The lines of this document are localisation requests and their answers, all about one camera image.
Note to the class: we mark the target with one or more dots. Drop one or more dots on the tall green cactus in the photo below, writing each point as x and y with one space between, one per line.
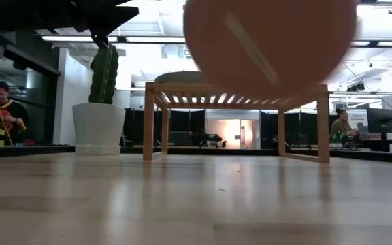
104 75

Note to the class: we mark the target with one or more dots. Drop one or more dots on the white sign board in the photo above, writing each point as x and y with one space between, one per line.
357 119

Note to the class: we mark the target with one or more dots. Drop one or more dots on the black track spotlights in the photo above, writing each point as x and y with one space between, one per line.
356 87

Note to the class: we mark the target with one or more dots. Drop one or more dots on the ceiling light strip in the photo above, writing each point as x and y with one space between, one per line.
155 39

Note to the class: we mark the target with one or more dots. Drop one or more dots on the black background machine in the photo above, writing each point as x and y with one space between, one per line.
211 139

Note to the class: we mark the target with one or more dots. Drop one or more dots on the black ceiling mount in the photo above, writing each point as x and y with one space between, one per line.
379 3

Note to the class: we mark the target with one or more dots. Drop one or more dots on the white plant pot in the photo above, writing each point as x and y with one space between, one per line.
97 126

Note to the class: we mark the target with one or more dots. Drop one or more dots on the pink plate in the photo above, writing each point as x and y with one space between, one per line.
267 44

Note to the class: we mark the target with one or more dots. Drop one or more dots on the slatted wooden shelf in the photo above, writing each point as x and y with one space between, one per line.
148 129

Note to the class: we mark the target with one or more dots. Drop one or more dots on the pale plate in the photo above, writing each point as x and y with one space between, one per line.
175 77

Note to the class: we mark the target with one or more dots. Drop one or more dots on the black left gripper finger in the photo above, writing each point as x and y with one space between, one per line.
111 18

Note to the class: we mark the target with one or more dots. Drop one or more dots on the dark computer monitor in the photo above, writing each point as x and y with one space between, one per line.
379 120

